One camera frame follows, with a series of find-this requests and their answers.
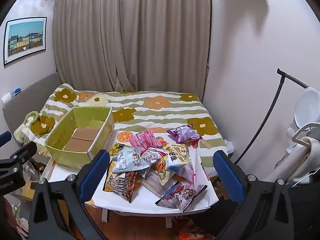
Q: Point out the wall poster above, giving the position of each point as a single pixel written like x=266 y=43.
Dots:
x=25 y=40

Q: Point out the orange snack packet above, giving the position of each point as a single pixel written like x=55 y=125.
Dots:
x=161 y=171

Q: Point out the yellow brown snack packet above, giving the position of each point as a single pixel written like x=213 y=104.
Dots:
x=121 y=183

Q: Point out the yellow cartoon snack packet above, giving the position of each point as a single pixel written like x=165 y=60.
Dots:
x=116 y=150

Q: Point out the grey headboard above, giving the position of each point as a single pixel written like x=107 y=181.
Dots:
x=30 y=92

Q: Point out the floral pillow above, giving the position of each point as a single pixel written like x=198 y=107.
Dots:
x=40 y=127

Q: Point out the green cardboard box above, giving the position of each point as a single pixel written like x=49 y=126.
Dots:
x=100 y=135

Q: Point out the white hanging garment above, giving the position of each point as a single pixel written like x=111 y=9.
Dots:
x=306 y=105

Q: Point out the purple pink cartoon snack packet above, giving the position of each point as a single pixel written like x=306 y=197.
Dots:
x=181 y=193

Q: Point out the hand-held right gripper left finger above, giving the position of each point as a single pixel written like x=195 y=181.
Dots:
x=93 y=177

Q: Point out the white cloth bundle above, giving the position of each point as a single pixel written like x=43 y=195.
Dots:
x=229 y=147

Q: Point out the brown paper bag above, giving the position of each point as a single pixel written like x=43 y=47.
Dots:
x=223 y=187

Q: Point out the clear plastic bag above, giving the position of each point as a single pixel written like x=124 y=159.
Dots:
x=31 y=170

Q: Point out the black clothes rack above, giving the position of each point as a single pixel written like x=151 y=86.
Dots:
x=266 y=112

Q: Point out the white wall socket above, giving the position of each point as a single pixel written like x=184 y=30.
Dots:
x=6 y=98

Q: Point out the blue white small object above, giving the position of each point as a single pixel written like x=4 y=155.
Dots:
x=16 y=92

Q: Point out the magenta snack packet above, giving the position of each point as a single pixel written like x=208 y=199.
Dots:
x=187 y=173

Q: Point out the white folding table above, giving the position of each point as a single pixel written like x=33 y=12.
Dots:
x=105 y=215

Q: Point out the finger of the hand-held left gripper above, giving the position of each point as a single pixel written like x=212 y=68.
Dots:
x=5 y=138
x=21 y=155

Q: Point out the pink striped snack packet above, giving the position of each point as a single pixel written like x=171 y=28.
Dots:
x=146 y=141

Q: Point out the grey clothes hanger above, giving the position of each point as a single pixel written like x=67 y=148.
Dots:
x=300 y=131

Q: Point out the beige curtain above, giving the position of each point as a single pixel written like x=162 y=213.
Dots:
x=130 y=35

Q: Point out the white red snack packet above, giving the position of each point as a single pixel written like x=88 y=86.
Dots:
x=155 y=156

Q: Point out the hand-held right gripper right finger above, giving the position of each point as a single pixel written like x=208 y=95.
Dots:
x=228 y=177

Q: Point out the cream orange cake packet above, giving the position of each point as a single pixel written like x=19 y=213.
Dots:
x=178 y=156

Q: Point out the orange red packet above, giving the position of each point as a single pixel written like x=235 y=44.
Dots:
x=195 y=237

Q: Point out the dark cloth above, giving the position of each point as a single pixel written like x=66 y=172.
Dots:
x=305 y=210

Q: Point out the striped floral bedding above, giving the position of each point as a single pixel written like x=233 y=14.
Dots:
x=155 y=105

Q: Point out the silver grey snack packet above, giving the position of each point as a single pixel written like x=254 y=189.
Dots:
x=127 y=161

